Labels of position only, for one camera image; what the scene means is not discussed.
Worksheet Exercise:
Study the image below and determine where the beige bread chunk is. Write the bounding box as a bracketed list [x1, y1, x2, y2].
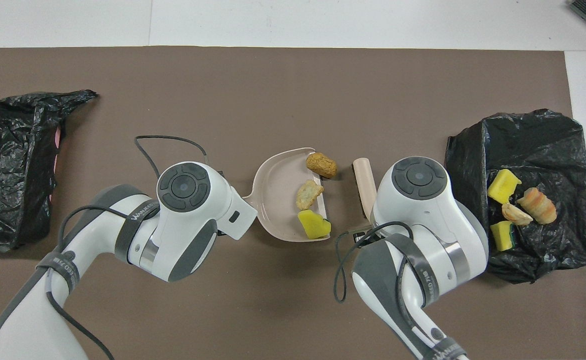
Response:
[295, 180, 325, 211]
[516, 187, 558, 225]
[502, 203, 534, 226]

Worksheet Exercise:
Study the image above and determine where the black trash bag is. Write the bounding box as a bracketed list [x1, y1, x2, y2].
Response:
[445, 109, 586, 285]
[0, 90, 99, 252]

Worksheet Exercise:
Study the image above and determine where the beige plastic dustpan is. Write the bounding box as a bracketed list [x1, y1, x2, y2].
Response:
[242, 147, 333, 243]

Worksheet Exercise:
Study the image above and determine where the brown bread chunk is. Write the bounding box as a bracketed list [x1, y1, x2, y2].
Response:
[306, 152, 338, 179]

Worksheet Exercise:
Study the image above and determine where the yellow sponge piece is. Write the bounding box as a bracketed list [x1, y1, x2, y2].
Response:
[490, 220, 515, 252]
[297, 209, 332, 240]
[487, 169, 523, 205]

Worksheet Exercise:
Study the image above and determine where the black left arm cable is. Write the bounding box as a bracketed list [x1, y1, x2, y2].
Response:
[45, 135, 209, 360]

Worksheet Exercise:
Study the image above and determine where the pink bin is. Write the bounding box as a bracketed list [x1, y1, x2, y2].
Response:
[48, 125, 63, 203]

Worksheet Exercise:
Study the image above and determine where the brown table mat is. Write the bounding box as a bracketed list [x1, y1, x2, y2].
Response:
[0, 46, 586, 360]

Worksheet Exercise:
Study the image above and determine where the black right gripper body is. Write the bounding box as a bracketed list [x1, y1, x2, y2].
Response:
[347, 227, 374, 246]

